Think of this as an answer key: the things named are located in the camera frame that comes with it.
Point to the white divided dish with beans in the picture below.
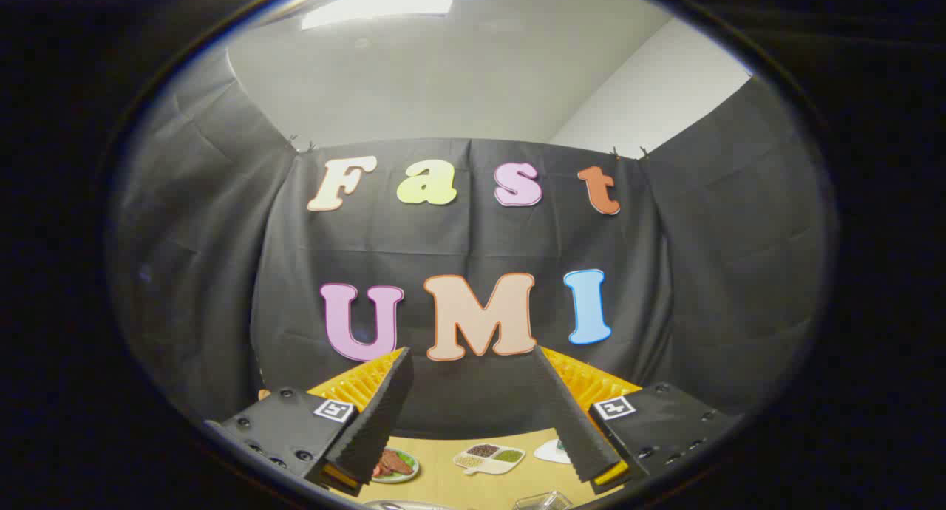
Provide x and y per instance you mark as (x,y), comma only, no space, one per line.
(488,457)

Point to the clear plastic container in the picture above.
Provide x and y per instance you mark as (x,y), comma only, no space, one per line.
(543,502)

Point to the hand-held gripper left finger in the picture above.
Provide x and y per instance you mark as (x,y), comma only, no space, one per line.
(377,420)

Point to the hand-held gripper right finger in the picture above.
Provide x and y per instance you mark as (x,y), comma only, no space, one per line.
(573,421)

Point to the white triangular dish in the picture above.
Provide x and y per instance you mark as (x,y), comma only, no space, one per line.
(554,451)

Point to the silver bowl rim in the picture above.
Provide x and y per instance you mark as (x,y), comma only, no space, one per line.
(403,505)

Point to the green plate with meat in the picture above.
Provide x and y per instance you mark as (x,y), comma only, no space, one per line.
(396,466)

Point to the black backdrop cloth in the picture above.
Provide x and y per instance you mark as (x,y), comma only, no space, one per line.
(473,251)

